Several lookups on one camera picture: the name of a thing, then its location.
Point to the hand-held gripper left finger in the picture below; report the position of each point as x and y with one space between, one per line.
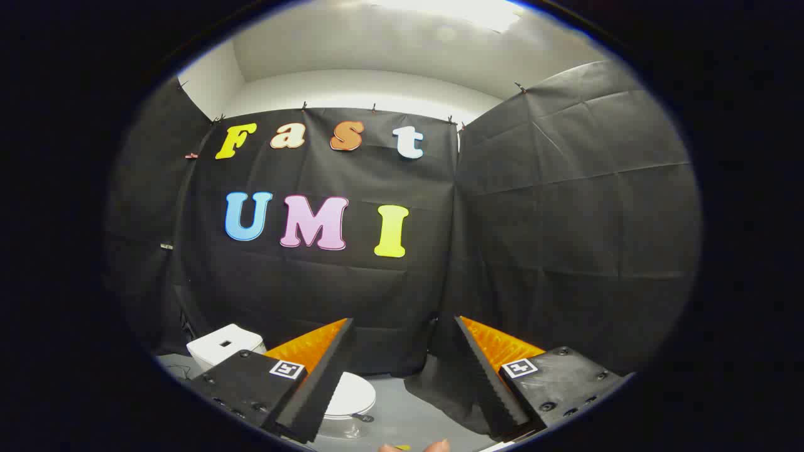
317 392

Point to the white toilet lid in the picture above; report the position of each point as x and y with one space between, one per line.
353 394

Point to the black backdrop cloth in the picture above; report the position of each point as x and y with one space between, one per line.
352 289

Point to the white toilet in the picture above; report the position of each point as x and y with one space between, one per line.
220 351

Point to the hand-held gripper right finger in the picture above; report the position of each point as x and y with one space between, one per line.
493 392

